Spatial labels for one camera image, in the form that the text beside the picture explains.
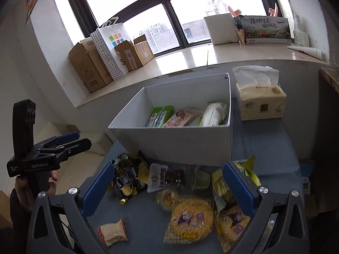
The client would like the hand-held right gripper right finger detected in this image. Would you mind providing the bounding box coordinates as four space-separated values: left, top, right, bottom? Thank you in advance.
222 161 310 254

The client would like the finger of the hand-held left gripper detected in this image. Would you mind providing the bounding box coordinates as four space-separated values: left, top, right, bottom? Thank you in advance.
34 132 80 151
40 138 92 162

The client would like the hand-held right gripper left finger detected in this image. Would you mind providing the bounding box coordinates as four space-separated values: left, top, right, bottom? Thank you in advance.
26 161 115 254

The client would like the yellow chips bag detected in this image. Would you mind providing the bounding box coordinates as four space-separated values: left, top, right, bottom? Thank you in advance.
211 156 261 213

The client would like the dark shiny snack packet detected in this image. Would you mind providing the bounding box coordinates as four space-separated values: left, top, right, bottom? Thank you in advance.
113 152 149 205

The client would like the round yellow cracker packet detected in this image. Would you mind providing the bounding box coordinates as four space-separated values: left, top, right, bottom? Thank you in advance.
164 194 215 244
214 204 251 253

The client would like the green jelly cup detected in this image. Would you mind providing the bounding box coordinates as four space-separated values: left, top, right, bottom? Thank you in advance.
192 167 211 190

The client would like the small brown snack packet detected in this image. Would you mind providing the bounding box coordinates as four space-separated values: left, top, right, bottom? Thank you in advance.
97 219 129 247

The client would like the yellow snack pouch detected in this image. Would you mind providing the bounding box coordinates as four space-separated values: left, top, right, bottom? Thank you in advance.
138 151 151 188

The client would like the clear packet of dark snacks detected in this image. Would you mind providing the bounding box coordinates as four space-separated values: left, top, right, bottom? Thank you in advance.
147 163 190 193

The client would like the yellow jelly cup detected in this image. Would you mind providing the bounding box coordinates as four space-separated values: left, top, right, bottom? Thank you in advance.
157 188 181 211

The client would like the white storage box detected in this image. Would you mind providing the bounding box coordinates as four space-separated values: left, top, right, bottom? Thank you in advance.
107 73 234 167

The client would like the person's left hand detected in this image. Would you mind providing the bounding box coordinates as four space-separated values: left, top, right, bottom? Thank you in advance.
10 170 58 217

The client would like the large cardboard box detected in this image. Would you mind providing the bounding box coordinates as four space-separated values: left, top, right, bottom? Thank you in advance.
68 38 113 94

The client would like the white green snack packet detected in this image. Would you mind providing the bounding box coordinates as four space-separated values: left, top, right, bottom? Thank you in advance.
199 102 229 127

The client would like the green milk carton pack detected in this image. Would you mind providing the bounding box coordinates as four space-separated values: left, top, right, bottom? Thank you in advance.
146 106 174 128

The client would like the cream tissue pack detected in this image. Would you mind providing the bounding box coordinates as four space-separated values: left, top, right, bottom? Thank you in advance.
232 66 287 121

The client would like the pink snack packet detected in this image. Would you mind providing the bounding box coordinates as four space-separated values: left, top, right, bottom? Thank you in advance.
161 108 203 128

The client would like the polka dot paper bag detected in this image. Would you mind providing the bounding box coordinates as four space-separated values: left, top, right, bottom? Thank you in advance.
90 17 132 80

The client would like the small labelled cardboard box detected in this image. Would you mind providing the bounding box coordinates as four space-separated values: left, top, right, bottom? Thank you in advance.
114 40 145 72

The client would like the small open cardboard box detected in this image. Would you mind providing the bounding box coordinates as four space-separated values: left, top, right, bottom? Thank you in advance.
133 34 155 65

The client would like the wooden side table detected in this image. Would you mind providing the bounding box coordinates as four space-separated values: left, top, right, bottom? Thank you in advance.
319 67 339 96

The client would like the white tube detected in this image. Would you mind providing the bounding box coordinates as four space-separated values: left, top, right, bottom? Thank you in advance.
287 45 324 60

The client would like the white foam box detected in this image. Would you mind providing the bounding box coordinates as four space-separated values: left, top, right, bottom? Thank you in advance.
203 13 240 45

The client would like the landscape printed box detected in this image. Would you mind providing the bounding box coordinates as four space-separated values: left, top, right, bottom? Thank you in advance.
242 15 292 45

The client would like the white plastic bottle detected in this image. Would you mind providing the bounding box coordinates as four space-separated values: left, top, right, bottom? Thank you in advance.
293 14 310 47

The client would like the black window frame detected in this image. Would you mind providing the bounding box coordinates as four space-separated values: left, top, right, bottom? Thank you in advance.
62 0 289 57

